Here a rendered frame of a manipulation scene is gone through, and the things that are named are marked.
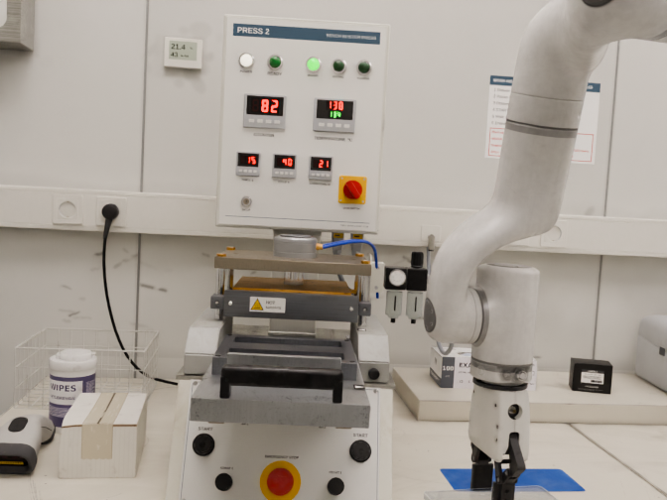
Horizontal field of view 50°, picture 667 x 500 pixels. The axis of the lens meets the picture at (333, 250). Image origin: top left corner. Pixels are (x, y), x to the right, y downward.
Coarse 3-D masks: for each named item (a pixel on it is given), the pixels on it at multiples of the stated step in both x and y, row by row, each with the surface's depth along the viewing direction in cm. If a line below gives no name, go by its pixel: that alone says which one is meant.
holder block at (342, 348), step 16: (224, 336) 113; (240, 336) 113; (256, 336) 114; (272, 336) 115; (224, 352) 102; (240, 352) 105; (256, 352) 105; (272, 352) 105; (288, 352) 105; (304, 352) 105; (320, 352) 105; (336, 352) 106; (352, 352) 106; (352, 368) 99
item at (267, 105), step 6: (252, 102) 142; (258, 102) 142; (264, 102) 142; (270, 102) 142; (276, 102) 142; (252, 108) 142; (258, 108) 142; (264, 108) 142; (270, 108) 142; (276, 108) 142
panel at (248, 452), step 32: (192, 384) 113; (192, 448) 109; (224, 448) 110; (256, 448) 110; (288, 448) 110; (320, 448) 110; (192, 480) 108; (256, 480) 108; (320, 480) 109; (352, 480) 109
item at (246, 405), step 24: (240, 360) 94; (264, 360) 95; (288, 360) 95; (312, 360) 95; (336, 360) 95; (216, 384) 94; (360, 384) 98; (192, 408) 88; (216, 408) 88; (240, 408) 88; (264, 408) 88; (288, 408) 88; (312, 408) 88; (336, 408) 88; (360, 408) 88
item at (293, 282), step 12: (288, 276) 131; (300, 276) 131; (240, 288) 124; (252, 288) 124; (264, 288) 124; (276, 288) 125; (288, 288) 126; (300, 288) 127; (312, 288) 128; (324, 288) 129; (336, 288) 130; (348, 288) 131
